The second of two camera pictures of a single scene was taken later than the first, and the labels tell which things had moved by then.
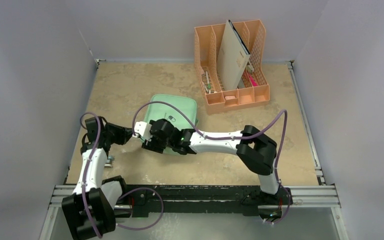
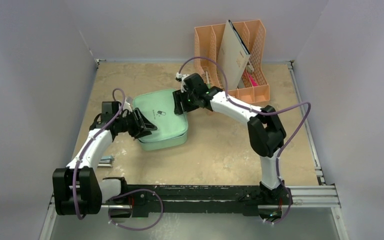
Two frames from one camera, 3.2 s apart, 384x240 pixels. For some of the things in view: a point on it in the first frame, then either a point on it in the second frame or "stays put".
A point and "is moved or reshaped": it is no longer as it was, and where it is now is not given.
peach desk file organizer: [207, 40] stays put
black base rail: [201, 200] stays put
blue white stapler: [108, 163] stays put
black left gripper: [122, 132] → [138, 131]
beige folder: [233, 57] stays put
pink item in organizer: [254, 83] stays put
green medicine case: [181, 119] is moved or reshaped
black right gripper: [153, 142] → [179, 102]
